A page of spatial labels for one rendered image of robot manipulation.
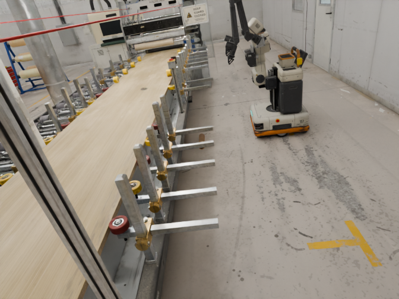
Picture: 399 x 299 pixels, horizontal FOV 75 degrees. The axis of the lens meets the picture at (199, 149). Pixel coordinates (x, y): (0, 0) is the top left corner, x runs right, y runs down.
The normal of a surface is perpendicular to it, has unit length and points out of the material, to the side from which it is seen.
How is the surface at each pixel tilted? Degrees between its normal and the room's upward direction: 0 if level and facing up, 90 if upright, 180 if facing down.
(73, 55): 90
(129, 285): 0
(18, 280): 0
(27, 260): 0
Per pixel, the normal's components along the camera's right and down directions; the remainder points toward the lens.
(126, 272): -0.16, -0.86
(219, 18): -0.02, 0.50
